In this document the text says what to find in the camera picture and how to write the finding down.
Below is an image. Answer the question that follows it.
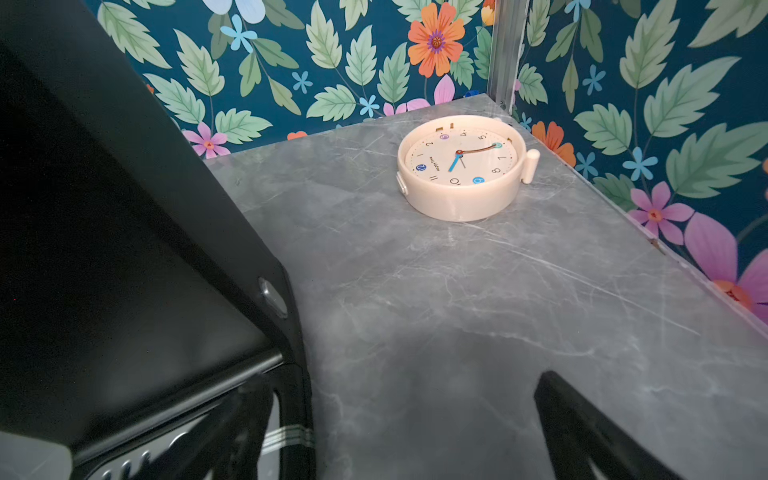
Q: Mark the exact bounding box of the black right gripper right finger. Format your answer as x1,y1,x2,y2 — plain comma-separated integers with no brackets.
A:
534,371,680,479

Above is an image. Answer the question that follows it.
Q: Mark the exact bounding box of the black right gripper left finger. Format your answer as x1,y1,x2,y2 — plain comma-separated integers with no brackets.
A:
136,375,274,479

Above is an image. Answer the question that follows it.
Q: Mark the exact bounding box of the black capsule coffee machine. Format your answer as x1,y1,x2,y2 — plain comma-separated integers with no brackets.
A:
1,1,316,479

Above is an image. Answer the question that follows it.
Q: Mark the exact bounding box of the pink round alarm clock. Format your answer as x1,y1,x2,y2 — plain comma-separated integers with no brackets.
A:
396,115,541,222

